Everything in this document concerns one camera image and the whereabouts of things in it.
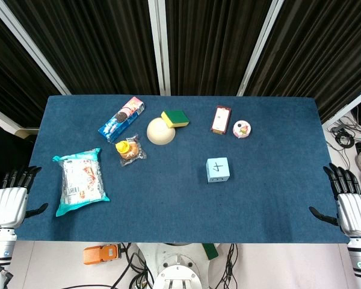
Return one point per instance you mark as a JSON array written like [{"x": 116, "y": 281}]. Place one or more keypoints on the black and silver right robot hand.
[{"x": 353, "y": 210}]

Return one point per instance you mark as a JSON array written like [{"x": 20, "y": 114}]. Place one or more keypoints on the small round pink container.
[{"x": 241, "y": 129}]

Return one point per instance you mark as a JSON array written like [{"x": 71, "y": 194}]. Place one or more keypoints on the teal snack bag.
[{"x": 81, "y": 180}]

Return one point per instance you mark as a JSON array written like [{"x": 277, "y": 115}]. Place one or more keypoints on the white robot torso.
[{"x": 177, "y": 271}]

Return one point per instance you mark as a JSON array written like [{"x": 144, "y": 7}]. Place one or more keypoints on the green block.
[{"x": 210, "y": 251}]

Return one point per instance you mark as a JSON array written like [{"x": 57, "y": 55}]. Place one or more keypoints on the blue table cloth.
[{"x": 174, "y": 204}]

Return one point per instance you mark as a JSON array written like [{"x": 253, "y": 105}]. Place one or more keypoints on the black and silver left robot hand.
[{"x": 9, "y": 204}]

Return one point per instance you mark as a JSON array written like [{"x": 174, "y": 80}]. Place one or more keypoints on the white frame post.
[
  {"x": 346, "y": 108},
  {"x": 260, "y": 51},
  {"x": 6, "y": 120},
  {"x": 33, "y": 45},
  {"x": 160, "y": 45}
]

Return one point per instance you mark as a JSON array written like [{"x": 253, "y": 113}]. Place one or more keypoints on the red card box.
[{"x": 221, "y": 119}]

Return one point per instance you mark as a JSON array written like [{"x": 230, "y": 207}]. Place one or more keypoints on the yellow and green sponge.
[{"x": 176, "y": 117}]

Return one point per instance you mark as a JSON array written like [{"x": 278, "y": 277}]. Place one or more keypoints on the cream upturned bowl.
[{"x": 160, "y": 134}]

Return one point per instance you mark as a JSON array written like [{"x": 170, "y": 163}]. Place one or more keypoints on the orange device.
[{"x": 99, "y": 254}]

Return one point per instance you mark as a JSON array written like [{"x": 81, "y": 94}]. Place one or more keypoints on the dark pleated curtain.
[
  {"x": 210, "y": 45},
  {"x": 319, "y": 51},
  {"x": 96, "y": 45},
  {"x": 12, "y": 78}
]

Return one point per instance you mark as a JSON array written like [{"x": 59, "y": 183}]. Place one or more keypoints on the wrapped orange pastry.
[{"x": 129, "y": 150}]

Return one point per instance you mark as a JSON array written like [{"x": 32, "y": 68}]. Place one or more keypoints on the light blue numbered cube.
[{"x": 218, "y": 170}]

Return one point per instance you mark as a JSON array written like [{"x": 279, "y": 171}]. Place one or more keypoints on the blue cookie box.
[{"x": 120, "y": 120}]

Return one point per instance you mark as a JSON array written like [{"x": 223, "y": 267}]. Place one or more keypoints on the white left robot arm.
[{"x": 0, "y": 253}]

